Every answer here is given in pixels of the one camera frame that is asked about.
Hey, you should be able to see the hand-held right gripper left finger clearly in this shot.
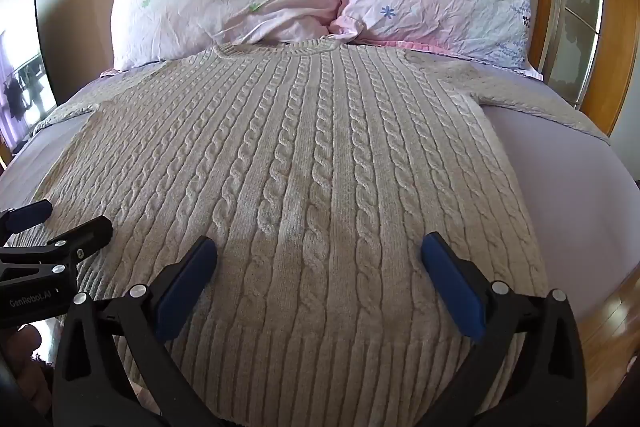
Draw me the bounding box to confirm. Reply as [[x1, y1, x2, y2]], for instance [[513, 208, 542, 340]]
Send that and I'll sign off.
[[52, 236, 219, 427]]

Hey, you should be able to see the wooden headboard with mirror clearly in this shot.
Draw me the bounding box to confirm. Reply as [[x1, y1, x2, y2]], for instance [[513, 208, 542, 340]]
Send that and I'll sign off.
[[520, 0, 640, 138]]

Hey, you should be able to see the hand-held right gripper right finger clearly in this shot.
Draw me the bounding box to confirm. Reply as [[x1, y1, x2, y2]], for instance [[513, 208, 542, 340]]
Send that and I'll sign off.
[[421, 232, 588, 427]]

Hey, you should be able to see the bed with lilac sheet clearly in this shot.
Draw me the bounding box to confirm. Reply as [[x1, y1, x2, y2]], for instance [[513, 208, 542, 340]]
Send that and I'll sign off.
[[0, 52, 640, 323]]

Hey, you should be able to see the wall poster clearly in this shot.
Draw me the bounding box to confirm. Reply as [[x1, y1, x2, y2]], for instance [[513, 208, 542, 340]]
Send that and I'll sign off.
[[0, 0, 58, 158]]

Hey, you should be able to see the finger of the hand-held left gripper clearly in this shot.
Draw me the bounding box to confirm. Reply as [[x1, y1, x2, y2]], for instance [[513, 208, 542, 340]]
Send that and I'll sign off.
[[0, 200, 54, 242], [46, 215, 114, 264]]

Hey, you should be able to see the beige cable-knit sweater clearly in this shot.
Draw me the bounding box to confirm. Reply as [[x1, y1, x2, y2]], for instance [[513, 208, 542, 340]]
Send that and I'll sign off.
[[9, 35, 612, 426]]

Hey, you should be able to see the person's left hand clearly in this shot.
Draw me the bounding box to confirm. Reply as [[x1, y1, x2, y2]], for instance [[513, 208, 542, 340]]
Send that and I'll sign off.
[[9, 323, 57, 413]]

